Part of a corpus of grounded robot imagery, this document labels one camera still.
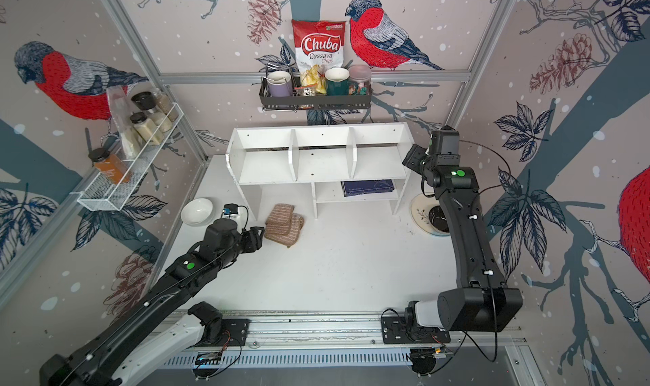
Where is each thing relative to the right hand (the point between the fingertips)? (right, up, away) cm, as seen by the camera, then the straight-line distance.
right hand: (414, 153), depth 77 cm
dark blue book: (-13, -11, +13) cm, 22 cm away
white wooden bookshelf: (-22, -3, +9) cm, 24 cm away
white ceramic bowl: (-80, -21, +22) cm, 85 cm away
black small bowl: (+15, -24, +18) cm, 33 cm away
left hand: (-48, -23, +2) cm, 53 cm away
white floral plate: (+10, -20, +24) cm, 33 cm away
